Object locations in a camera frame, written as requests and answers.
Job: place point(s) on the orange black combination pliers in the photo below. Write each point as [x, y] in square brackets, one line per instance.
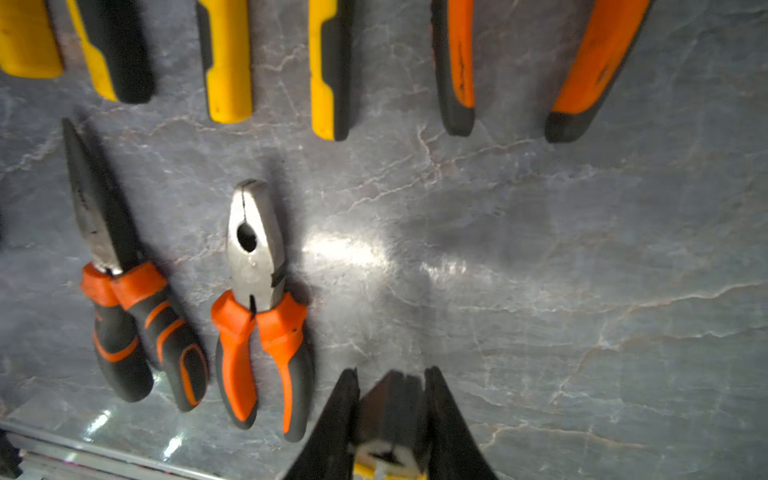
[257, 302]

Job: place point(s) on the orange black long nose pliers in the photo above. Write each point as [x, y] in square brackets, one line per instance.
[138, 325]

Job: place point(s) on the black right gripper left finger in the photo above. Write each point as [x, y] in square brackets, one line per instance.
[326, 454]

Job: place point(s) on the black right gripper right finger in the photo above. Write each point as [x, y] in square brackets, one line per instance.
[454, 452]

